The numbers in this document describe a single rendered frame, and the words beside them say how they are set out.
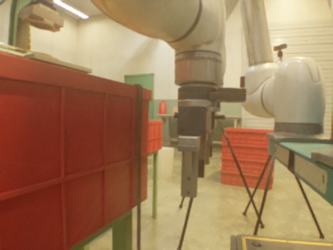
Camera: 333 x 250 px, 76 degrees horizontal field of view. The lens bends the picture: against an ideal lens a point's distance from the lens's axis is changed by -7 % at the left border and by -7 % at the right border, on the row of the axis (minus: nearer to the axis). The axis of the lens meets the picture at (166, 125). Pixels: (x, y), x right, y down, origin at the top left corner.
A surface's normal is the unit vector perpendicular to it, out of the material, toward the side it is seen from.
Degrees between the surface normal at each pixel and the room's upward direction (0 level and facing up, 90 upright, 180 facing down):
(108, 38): 90
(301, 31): 90
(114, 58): 90
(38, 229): 90
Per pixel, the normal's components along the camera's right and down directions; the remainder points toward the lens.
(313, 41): -0.39, 0.02
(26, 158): 0.92, 0.04
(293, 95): -0.65, -0.02
